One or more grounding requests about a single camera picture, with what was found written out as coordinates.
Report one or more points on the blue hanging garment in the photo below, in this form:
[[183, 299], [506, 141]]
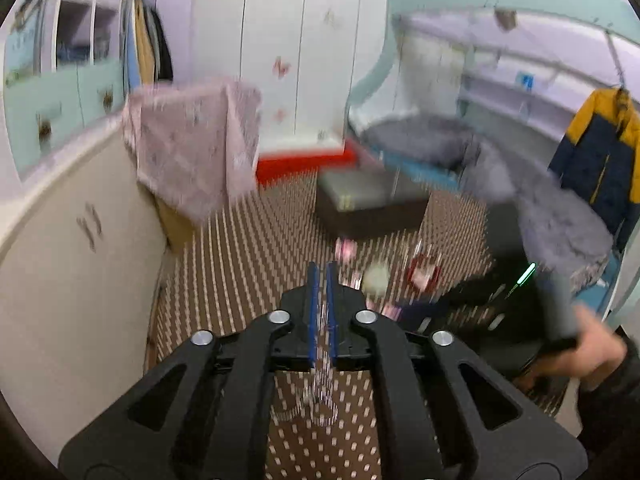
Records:
[[131, 50]]

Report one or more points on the person's right forearm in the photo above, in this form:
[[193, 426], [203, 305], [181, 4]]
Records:
[[617, 410]]

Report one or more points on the brown hanging ornament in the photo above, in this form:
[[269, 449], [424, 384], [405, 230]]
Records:
[[506, 17]]

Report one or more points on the teal bunk bed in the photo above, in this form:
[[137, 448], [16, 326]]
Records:
[[575, 5]]

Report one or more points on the pink patterned cloth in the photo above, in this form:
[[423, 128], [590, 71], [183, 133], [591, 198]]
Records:
[[195, 145]]

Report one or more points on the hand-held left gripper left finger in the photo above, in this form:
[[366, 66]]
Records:
[[313, 310]]

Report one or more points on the dark brown storage box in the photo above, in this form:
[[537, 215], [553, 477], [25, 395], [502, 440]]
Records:
[[370, 205]]

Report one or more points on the yellow hanging garment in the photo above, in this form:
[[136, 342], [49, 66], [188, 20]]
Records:
[[145, 45]]

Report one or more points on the yellow and navy jacket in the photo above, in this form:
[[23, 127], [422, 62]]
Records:
[[600, 155]]

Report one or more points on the red jewelry box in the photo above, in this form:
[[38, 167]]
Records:
[[424, 272]]

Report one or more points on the red storage box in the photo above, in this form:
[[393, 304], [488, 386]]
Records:
[[305, 162]]

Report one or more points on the person's right hand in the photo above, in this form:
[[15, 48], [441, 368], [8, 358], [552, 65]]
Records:
[[600, 345]]

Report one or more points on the small blue item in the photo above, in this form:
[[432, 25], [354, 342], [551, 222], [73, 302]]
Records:
[[525, 81]]

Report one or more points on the grey furry throw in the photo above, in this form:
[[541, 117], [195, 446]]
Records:
[[555, 210]]

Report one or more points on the dark hanging garment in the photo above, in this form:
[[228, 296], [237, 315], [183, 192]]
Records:
[[162, 45]]

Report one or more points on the white low cabinet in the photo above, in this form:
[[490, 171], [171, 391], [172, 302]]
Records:
[[75, 270]]

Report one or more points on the white wall shelf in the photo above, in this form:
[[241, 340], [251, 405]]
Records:
[[510, 100]]

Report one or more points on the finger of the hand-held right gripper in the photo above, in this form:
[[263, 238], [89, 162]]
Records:
[[420, 317]]

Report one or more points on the white wardrobe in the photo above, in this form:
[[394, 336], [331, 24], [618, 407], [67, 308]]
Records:
[[300, 50]]

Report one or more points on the pink jewelry box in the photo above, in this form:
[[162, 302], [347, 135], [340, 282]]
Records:
[[345, 249]]

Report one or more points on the grey furry blanket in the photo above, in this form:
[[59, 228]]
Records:
[[420, 137]]

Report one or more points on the teal drawer cabinet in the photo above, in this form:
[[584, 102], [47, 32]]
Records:
[[55, 110]]

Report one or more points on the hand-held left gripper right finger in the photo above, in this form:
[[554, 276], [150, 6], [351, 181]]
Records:
[[331, 310]]

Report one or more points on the pale green small ball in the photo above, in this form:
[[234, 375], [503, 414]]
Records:
[[376, 279]]

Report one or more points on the white open shelf unit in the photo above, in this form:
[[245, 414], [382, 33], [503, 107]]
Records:
[[75, 20]]

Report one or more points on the tan cardboard box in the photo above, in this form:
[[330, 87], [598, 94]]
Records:
[[175, 225]]

